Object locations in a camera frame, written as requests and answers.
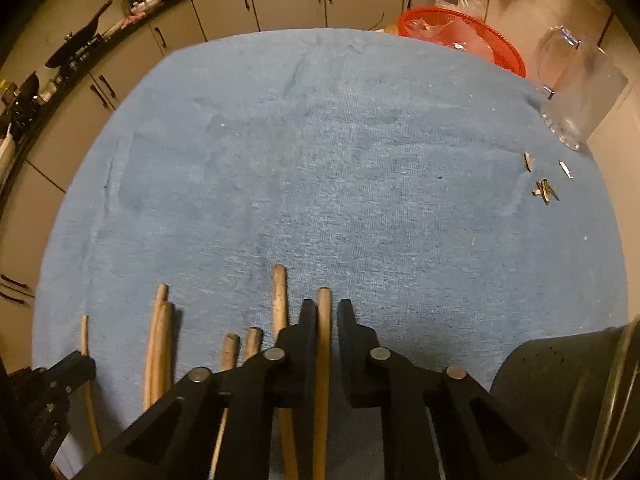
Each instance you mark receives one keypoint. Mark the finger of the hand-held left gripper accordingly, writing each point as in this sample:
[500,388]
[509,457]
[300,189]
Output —
[75,369]

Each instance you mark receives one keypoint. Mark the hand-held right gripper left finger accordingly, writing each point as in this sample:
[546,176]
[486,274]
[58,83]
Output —
[307,322]

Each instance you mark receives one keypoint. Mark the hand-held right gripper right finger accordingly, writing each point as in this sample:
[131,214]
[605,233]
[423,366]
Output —
[348,325]

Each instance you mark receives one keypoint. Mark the wooden chopstick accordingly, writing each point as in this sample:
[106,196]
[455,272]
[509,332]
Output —
[279,300]
[162,350]
[84,335]
[324,360]
[159,320]
[252,342]
[229,352]

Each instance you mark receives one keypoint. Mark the blue towel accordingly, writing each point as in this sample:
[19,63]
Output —
[325,160]

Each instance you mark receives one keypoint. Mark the small metal scraps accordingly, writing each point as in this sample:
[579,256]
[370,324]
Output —
[546,192]

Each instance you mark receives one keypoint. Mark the small wood chip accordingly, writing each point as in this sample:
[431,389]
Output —
[528,160]

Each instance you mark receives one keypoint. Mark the small metal shard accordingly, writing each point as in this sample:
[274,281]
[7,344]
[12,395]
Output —
[565,169]

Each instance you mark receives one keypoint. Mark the clear plastic bags in basket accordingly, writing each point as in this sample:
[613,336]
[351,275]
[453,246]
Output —
[450,30]

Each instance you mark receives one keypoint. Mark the red plastic basket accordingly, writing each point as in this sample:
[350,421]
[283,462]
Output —
[511,56]

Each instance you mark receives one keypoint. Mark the black wok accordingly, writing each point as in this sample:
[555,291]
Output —
[75,42]

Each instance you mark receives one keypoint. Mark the white crumpled plastic bags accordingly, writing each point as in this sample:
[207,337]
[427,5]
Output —
[467,2]

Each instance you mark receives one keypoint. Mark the pink cloth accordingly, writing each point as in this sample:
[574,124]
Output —
[133,19]

